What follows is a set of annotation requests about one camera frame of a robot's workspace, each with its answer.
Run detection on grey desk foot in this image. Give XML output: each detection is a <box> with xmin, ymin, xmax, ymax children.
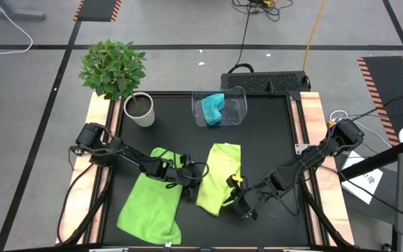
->
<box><xmin>0</xmin><ymin>0</ymin><xmax>47</xmax><ymax>21</ymax></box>

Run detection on green microfiber towel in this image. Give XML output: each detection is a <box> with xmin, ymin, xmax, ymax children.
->
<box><xmin>116</xmin><ymin>146</ymin><xmax>183</xmax><ymax>246</ymax></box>

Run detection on white plant pot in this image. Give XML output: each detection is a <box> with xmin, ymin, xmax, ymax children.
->
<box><xmin>122</xmin><ymin>91</ymin><xmax>156</xmax><ymax>128</ymax></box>

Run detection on green leafy plant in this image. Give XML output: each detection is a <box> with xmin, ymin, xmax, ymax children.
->
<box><xmin>78</xmin><ymin>38</ymin><xmax>148</xmax><ymax>102</ymax></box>

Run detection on white paper sheet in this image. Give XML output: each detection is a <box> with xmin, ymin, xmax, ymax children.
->
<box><xmin>340</xmin><ymin>150</ymin><xmax>385</xmax><ymax>205</ymax></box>

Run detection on black diagonal bar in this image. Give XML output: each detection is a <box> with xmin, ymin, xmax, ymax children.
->
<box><xmin>337</xmin><ymin>138</ymin><xmax>403</xmax><ymax>181</ymax></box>

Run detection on clear plastic bin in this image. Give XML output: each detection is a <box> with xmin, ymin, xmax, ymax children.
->
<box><xmin>191</xmin><ymin>85</ymin><xmax>249</xmax><ymax>127</ymax></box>

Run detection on yellow-green microfiber towel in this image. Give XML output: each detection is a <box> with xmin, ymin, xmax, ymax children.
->
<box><xmin>195</xmin><ymin>142</ymin><xmax>242</xmax><ymax>217</ymax></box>

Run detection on black hanging cable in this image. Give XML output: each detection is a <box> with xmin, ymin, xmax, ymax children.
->
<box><xmin>227</xmin><ymin>10</ymin><xmax>255</xmax><ymax>75</ymax></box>

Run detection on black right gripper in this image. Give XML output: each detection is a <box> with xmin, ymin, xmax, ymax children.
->
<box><xmin>224</xmin><ymin>174</ymin><xmax>262</xmax><ymax>221</ymax></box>

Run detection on tangled black floor cables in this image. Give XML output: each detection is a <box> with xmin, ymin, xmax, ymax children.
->
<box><xmin>232</xmin><ymin>0</ymin><xmax>295</xmax><ymax>23</ymax></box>

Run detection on wooden table side board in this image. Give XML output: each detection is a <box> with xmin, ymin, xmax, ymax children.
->
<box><xmin>55</xmin><ymin>91</ymin><xmax>122</xmax><ymax>245</ymax></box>
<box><xmin>290</xmin><ymin>91</ymin><xmax>355</xmax><ymax>246</ymax></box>

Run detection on yellow hanging cable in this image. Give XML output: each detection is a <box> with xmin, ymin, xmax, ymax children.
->
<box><xmin>302</xmin><ymin>0</ymin><xmax>327</xmax><ymax>73</ymax></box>

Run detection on white floor cable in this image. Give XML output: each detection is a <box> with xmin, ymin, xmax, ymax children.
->
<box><xmin>0</xmin><ymin>0</ymin><xmax>34</xmax><ymax>55</ymax></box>

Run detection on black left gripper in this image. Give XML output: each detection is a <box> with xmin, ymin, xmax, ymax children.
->
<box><xmin>168</xmin><ymin>154</ymin><xmax>204</xmax><ymax>199</ymax></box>

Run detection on white coiled cable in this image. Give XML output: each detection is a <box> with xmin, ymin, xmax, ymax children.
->
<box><xmin>328</xmin><ymin>109</ymin><xmax>393</xmax><ymax>148</ymax></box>

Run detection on teal microfiber towel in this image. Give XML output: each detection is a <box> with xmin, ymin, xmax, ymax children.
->
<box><xmin>201</xmin><ymin>92</ymin><xmax>225</xmax><ymax>127</ymax></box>

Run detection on hazard-striped black floor mat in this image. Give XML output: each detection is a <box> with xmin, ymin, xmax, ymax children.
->
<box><xmin>73</xmin><ymin>0</ymin><xmax>122</xmax><ymax>23</ymax></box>
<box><xmin>356</xmin><ymin>55</ymin><xmax>403</xmax><ymax>148</ymax></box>

